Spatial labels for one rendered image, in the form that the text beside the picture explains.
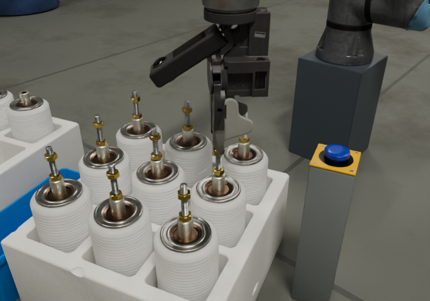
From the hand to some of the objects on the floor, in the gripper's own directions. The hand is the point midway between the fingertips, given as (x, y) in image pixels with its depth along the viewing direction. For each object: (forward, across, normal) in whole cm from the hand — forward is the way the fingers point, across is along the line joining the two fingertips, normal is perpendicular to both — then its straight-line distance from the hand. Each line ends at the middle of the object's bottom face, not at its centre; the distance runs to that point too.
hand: (214, 139), depth 64 cm
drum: (+35, +256, +118) cm, 285 cm away
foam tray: (+35, +6, +10) cm, 36 cm away
